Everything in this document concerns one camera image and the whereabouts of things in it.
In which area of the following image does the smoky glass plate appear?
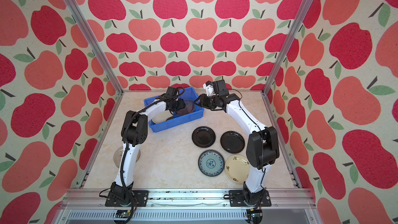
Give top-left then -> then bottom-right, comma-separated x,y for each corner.
176,99 -> 195,116
113,146 -> 141,168

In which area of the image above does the white plate with dark glaze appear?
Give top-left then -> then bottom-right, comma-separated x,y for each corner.
151,111 -> 174,124

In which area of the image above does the black plate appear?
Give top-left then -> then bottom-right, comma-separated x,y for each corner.
191,126 -> 216,148
220,131 -> 245,154

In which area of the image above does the blue patterned plate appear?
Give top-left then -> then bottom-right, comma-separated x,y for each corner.
198,149 -> 225,177

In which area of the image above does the cream yellow plate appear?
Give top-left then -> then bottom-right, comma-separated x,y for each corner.
225,154 -> 250,184

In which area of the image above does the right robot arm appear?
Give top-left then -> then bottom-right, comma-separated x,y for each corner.
197,80 -> 280,207

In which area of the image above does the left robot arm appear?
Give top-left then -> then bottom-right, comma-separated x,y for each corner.
105,87 -> 185,208

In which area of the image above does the blue plastic bin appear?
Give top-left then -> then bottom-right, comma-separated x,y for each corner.
143,87 -> 204,133

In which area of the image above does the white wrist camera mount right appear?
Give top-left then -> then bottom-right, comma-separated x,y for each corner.
203,81 -> 215,96

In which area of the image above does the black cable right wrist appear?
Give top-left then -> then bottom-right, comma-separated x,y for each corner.
228,88 -> 265,131

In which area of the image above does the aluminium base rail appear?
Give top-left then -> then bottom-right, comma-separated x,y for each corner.
51,188 -> 322,224

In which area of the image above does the aluminium frame post right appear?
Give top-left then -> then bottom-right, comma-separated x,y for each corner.
261,0 -> 314,98

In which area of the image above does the aluminium frame post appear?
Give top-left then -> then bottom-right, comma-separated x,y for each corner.
63,0 -> 124,96
261,0 -> 314,98

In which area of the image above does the aluminium frame post left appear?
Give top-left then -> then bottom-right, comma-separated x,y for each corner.
63,0 -> 124,96

